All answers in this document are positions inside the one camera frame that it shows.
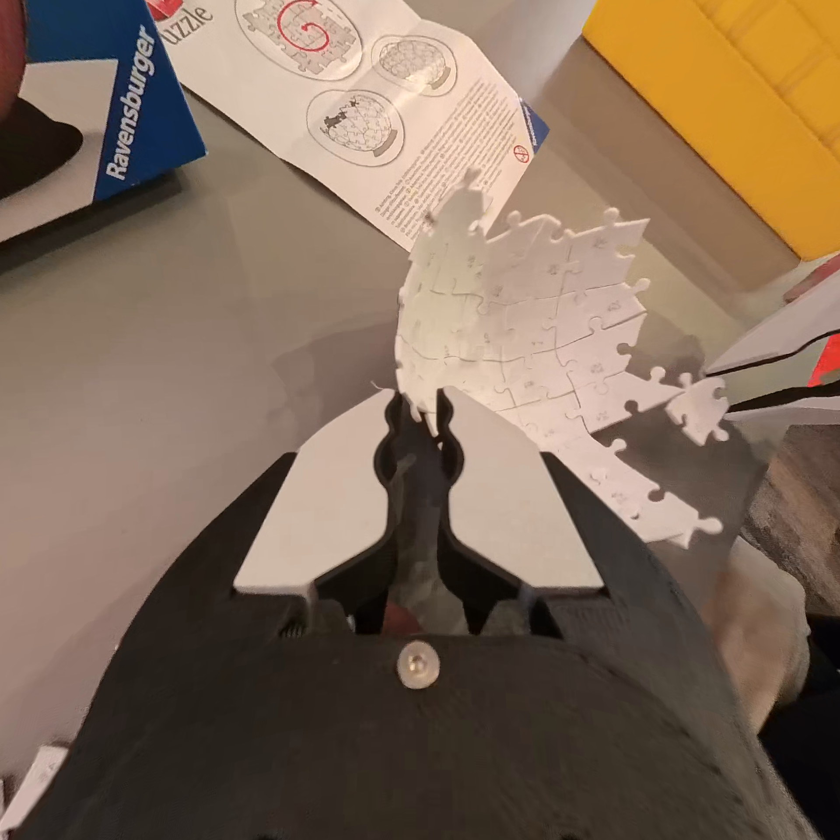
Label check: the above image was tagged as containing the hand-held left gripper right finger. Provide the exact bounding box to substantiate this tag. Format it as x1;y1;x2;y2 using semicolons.
435;387;605;635

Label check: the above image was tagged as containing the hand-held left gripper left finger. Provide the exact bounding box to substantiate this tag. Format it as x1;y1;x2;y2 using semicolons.
233;390;412;635

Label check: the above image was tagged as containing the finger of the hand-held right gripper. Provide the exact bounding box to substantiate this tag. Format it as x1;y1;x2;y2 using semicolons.
725;379;840;429
705;269;840;378

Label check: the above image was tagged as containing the partly built puzzle ball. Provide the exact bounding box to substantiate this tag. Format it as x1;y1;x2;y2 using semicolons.
394;206;726;549

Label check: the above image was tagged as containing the blue puzzle box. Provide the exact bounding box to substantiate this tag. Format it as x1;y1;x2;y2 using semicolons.
0;0;210;244

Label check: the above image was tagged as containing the orange bag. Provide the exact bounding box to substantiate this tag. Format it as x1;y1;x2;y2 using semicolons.
806;331;840;389

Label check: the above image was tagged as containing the yellow plastic crate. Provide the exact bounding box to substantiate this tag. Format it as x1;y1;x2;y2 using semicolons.
583;0;840;262

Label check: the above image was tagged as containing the white flat card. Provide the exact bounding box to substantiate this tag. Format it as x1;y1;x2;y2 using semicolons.
0;745;70;834

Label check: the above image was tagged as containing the white instruction leaflet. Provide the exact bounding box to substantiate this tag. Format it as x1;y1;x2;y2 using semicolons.
147;0;551;253

